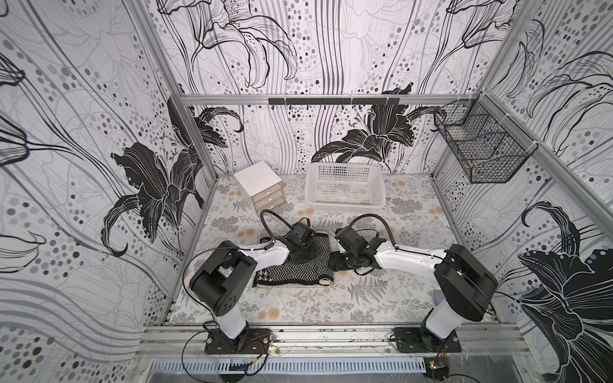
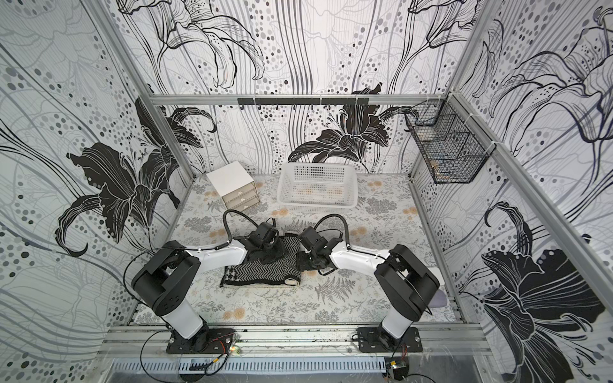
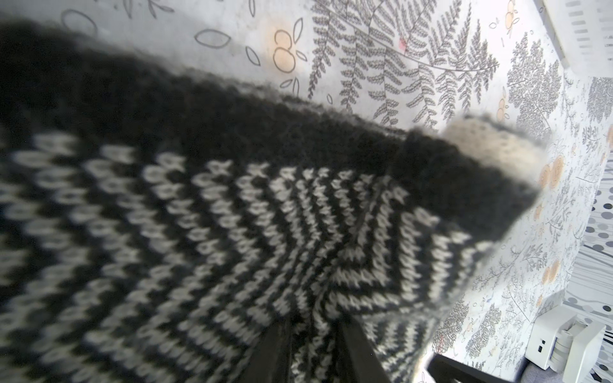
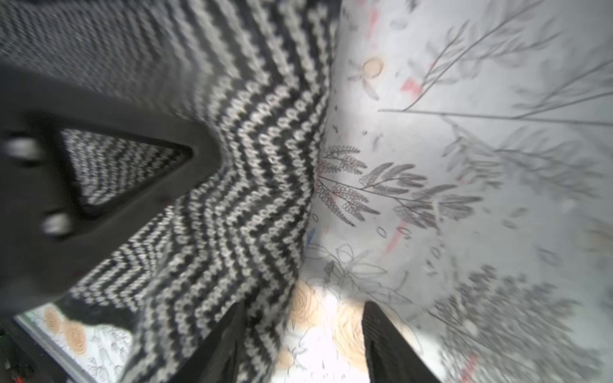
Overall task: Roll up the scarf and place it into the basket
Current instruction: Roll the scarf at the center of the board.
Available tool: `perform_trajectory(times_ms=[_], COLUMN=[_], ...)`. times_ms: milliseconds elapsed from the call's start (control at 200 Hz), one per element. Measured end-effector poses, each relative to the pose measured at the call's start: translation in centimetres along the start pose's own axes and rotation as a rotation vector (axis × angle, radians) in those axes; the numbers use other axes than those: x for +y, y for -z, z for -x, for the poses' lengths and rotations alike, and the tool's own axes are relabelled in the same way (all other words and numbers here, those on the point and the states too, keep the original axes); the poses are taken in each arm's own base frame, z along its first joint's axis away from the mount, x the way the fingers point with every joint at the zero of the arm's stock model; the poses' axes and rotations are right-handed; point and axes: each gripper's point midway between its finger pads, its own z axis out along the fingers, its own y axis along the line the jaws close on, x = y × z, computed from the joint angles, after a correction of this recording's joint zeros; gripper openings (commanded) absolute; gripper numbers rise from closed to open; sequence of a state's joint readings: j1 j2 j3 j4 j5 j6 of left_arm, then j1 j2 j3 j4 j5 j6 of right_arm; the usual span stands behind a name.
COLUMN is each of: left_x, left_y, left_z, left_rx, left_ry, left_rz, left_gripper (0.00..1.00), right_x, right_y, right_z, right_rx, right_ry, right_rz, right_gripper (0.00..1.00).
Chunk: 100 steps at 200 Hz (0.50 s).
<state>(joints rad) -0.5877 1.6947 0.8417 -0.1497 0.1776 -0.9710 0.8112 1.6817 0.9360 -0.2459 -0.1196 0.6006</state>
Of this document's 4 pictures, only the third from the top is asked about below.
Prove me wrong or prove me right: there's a black white knitted scarf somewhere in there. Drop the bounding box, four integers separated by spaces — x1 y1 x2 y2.
1 20 544 382

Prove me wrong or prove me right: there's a white and grey box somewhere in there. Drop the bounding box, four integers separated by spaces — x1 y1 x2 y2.
525 306 605 383

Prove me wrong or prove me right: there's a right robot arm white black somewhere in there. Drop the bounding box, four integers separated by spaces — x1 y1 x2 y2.
427 354 510 383

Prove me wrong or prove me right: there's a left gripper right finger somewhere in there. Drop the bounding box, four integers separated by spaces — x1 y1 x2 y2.
336 318 390 383

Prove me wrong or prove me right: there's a white plastic perforated basket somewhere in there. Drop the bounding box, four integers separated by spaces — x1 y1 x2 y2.
535 0 612 78

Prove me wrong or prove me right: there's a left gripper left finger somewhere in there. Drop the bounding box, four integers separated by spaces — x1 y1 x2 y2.
238 319 293 383

